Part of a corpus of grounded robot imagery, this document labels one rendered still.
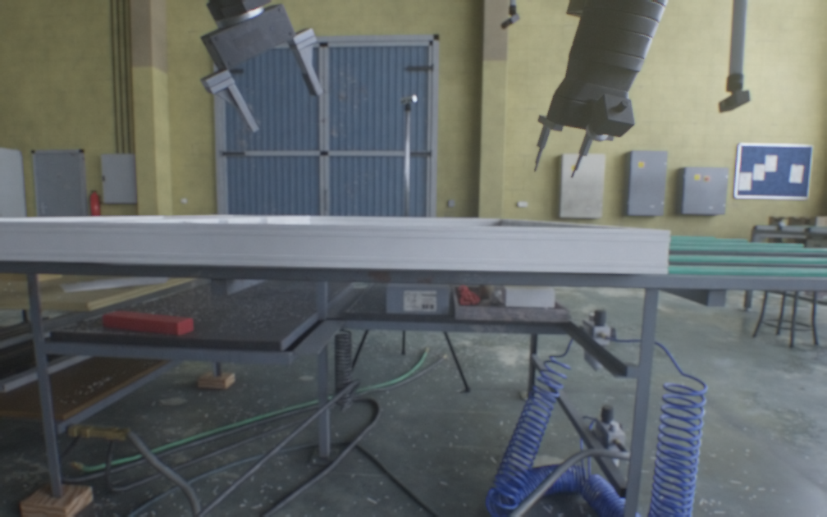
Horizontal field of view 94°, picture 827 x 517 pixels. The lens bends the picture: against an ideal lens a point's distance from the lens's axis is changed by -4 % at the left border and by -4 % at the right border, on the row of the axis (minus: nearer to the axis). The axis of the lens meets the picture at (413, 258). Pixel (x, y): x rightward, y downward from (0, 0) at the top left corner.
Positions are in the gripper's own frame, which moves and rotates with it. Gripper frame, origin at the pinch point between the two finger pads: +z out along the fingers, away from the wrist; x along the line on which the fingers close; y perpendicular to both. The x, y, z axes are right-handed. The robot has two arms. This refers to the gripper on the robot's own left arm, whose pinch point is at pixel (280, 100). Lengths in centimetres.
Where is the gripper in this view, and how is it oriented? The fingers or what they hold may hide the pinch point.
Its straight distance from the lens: 77.9
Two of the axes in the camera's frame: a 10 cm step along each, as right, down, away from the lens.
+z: 2.7, 7.1, 6.5
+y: -6.5, -3.6, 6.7
